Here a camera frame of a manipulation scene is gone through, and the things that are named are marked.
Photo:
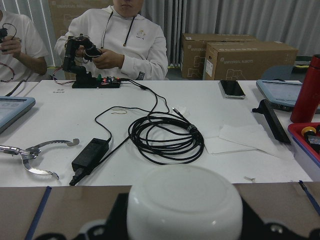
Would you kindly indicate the red water bottle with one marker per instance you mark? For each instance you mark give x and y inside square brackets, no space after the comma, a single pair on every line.
[309,96]

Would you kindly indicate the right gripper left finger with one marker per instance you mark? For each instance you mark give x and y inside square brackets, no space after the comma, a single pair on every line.
[87,218]

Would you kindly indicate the red parts tray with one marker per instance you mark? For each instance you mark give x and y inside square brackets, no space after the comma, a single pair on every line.
[306,144]

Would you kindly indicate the black smartphone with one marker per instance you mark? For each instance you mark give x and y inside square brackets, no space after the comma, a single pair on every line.
[231,89]

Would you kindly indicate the small black robot device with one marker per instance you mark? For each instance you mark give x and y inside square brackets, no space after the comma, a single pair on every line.
[84,78]

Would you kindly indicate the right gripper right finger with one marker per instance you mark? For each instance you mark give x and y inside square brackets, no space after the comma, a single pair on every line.
[253,228]

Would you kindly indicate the cardboard box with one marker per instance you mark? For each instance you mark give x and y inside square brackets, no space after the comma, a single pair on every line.
[193,50]
[255,60]

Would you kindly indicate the white cream cup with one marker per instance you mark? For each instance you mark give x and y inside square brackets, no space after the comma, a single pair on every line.
[182,202]

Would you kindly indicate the teach pendant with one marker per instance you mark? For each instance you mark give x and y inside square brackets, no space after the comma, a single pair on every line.
[281,94]
[12,108]

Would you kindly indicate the person in white shirt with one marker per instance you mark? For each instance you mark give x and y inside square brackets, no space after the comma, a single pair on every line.
[131,46]

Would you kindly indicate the metal reacher grabber tool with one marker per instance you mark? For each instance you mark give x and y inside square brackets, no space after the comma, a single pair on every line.
[33,151]

